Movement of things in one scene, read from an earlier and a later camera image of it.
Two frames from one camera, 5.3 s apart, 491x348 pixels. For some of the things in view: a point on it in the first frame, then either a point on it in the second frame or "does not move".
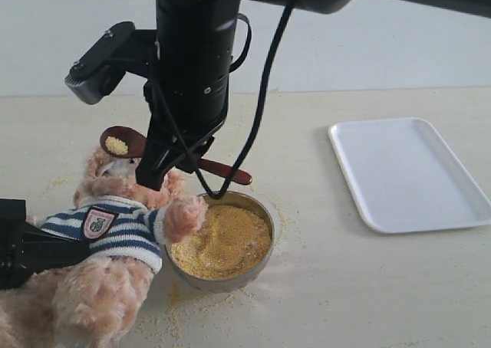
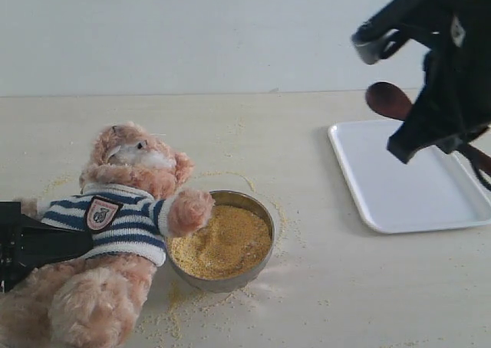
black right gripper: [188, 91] to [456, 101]
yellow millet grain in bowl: [234, 241] does not move
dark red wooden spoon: [123, 142] to [387, 100]
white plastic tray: [405, 178] does not move
